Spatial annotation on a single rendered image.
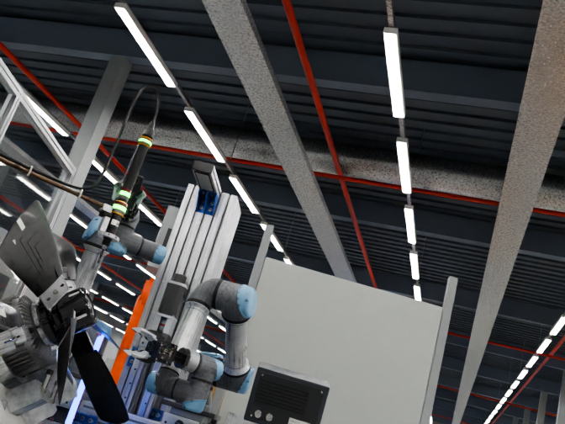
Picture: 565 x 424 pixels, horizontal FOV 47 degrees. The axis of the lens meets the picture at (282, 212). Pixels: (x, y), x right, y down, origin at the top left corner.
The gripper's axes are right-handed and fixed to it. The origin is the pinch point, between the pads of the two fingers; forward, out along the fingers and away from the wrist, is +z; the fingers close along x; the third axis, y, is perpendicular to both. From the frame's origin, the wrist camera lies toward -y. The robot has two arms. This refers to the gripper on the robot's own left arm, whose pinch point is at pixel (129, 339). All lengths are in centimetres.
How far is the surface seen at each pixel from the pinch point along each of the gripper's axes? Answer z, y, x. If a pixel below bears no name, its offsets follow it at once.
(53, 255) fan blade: 39.3, 17.3, -15.1
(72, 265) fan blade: 26.5, -3.2, -15.5
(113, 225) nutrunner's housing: 21.4, 2.3, -31.5
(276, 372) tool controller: -47, 18, -6
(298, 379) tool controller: -54, 23, -7
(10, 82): 58, -72, -77
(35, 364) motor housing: 30.4, 14.3, 14.6
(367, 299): -171, -83, -66
